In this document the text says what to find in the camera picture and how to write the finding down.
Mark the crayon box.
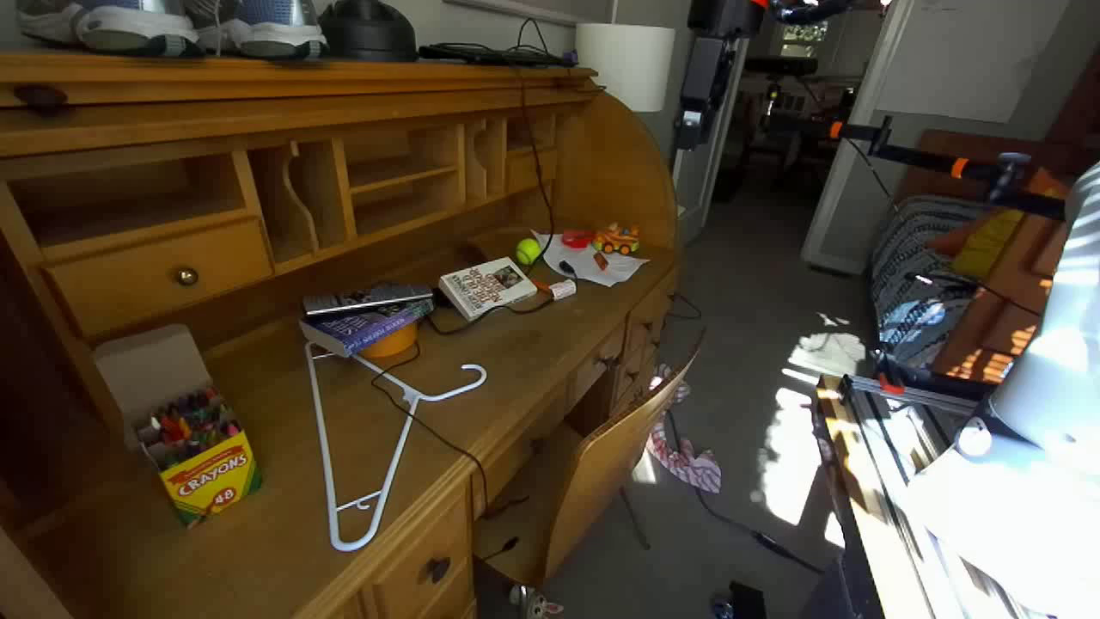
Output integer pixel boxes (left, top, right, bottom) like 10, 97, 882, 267
93, 324, 262, 525

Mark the left sneaker on desk top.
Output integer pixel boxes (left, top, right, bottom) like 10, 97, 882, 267
15, 0, 196, 55

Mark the black keyboard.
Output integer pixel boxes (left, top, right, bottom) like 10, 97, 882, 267
420, 41, 574, 65

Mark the green tennis ball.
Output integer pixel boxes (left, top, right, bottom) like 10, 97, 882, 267
515, 237, 545, 267

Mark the purple book stack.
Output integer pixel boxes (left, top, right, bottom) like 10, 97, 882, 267
303, 309, 420, 366

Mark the white calculator device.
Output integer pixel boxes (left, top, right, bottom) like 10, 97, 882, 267
442, 257, 537, 319

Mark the black tripod bar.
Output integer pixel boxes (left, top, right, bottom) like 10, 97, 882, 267
824, 120, 1069, 220

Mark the white plastic hanger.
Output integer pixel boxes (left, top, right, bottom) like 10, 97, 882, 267
303, 341, 489, 555

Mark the black lamp cable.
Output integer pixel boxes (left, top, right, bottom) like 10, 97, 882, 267
508, 15, 564, 243

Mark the striped bedding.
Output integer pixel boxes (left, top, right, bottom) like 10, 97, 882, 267
869, 195, 986, 382

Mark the silver remote control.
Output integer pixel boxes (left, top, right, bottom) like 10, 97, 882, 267
303, 285, 432, 319

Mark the wooden roll-top desk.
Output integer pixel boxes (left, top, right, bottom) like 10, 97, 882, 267
0, 53, 680, 619

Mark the patterned cloth on floor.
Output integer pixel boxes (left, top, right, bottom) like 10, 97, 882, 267
647, 425, 721, 497

